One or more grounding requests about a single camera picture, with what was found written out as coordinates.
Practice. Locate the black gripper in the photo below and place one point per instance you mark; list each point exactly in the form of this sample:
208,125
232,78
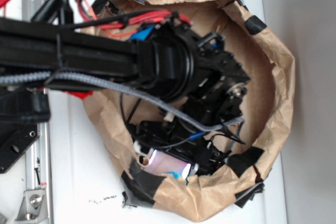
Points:
213,83

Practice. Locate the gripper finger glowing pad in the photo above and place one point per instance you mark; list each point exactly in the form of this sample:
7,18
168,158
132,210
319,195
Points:
146,155

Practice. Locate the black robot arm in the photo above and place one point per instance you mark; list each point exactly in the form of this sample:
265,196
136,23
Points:
35,56

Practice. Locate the brown paper bag bin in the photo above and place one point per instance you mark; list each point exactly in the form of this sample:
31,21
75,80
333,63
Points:
267,110

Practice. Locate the aluminium rail frame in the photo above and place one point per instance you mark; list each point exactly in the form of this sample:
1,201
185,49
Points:
38,200

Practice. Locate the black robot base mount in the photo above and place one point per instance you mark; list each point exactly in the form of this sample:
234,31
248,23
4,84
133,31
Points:
15,134

